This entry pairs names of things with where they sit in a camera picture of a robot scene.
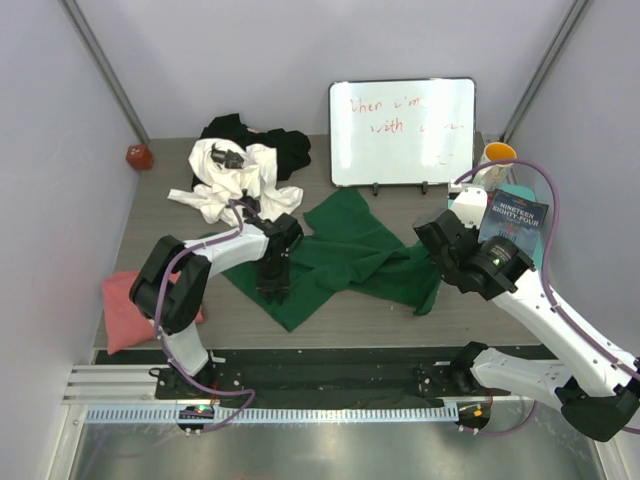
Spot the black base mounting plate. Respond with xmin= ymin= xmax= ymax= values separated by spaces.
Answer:
xmin=156 ymin=347 xmax=489 ymax=409

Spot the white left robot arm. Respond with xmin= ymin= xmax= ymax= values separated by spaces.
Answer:
xmin=129 ymin=214 xmax=303 ymax=399

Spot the folded pink t-shirt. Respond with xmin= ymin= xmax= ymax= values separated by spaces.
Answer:
xmin=100 ymin=269 xmax=204 ymax=356

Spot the white mug orange inside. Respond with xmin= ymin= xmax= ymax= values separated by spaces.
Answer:
xmin=473 ymin=142 xmax=517 ymax=192

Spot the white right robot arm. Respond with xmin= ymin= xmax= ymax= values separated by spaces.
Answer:
xmin=413 ymin=209 xmax=639 ymax=442

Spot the white t-shirt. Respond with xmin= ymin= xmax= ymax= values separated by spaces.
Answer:
xmin=168 ymin=138 xmax=304 ymax=227

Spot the aluminium frame rail front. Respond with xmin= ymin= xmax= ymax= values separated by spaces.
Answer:
xmin=62 ymin=360 xmax=609 ymax=405

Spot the teal plastic mat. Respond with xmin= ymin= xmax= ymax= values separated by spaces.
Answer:
xmin=448 ymin=182 xmax=549 ymax=267

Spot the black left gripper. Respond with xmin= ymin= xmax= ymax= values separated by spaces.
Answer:
xmin=256 ymin=254 xmax=290 ymax=303

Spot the black t-shirt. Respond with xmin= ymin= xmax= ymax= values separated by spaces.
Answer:
xmin=199 ymin=113 xmax=311 ymax=181

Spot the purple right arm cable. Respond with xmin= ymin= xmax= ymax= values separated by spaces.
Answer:
xmin=449 ymin=158 xmax=640 ymax=436

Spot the white slotted cable duct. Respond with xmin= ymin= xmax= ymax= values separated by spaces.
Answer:
xmin=85 ymin=403 xmax=459 ymax=425

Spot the white dry-erase board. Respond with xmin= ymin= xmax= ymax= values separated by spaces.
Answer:
xmin=329 ymin=77 xmax=476 ymax=187

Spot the green t-shirt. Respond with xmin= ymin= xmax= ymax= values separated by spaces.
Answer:
xmin=223 ymin=188 xmax=441 ymax=332

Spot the Nineteen Eighty-Four book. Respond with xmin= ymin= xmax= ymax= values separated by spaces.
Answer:
xmin=479 ymin=190 xmax=549 ymax=251

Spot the small red cube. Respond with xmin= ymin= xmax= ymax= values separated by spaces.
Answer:
xmin=126 ymin=144 xmax=154 ymax=171

